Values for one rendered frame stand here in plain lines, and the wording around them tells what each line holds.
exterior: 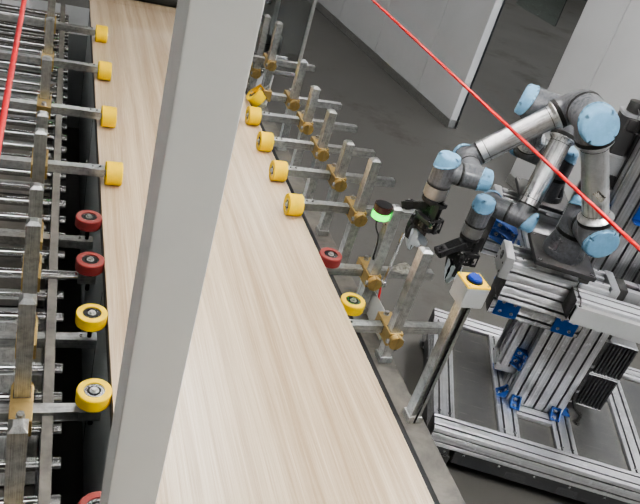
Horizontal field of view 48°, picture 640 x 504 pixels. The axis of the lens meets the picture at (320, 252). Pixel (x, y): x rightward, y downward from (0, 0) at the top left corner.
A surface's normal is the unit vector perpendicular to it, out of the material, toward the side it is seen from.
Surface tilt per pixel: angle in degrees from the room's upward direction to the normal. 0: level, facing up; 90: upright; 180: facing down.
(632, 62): 90
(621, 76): 90
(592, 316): 90
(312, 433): 0
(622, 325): 90
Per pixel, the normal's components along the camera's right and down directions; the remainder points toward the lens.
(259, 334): 0.25, -0.82
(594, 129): 0.00, 0.43
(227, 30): 0.26, 0.57
